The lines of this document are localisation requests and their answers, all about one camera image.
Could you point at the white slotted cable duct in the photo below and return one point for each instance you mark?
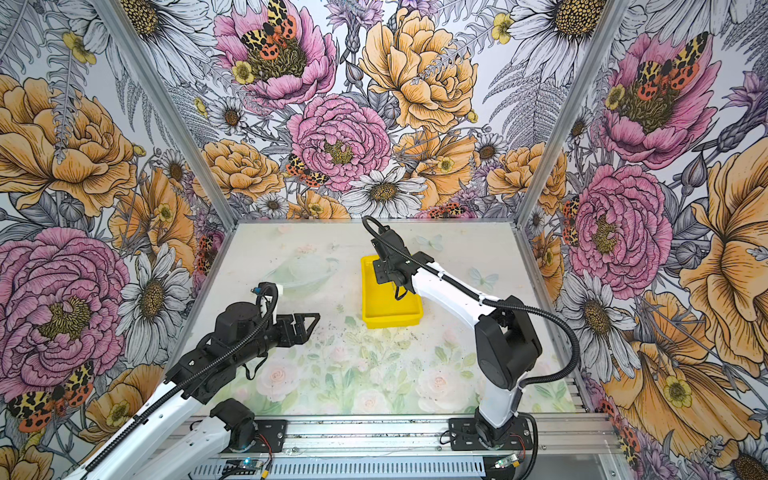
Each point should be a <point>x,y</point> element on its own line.
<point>380,467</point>

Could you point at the aluminium front rail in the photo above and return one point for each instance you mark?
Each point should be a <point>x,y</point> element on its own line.
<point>368,436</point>

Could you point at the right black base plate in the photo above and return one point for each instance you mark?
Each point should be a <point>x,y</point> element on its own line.
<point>476,434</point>

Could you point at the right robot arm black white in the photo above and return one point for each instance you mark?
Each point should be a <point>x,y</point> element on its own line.
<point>506,342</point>

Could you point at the yellow plastic bin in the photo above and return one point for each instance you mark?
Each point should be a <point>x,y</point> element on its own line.
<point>382,306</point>

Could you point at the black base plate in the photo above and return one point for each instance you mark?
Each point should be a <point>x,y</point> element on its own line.
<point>263,436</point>
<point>476,434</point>

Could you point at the small right circuit board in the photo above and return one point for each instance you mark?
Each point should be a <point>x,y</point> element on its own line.
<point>509,461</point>

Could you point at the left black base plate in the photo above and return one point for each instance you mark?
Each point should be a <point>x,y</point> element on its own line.
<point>263,436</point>

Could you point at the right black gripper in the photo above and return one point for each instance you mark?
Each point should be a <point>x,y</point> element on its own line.
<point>378,273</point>

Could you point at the small green circuit board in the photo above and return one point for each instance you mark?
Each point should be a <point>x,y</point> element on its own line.
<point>245,467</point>

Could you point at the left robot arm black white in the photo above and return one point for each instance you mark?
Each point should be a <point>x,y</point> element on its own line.
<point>243,332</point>

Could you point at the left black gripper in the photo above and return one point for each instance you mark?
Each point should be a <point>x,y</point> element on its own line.
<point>302,336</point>

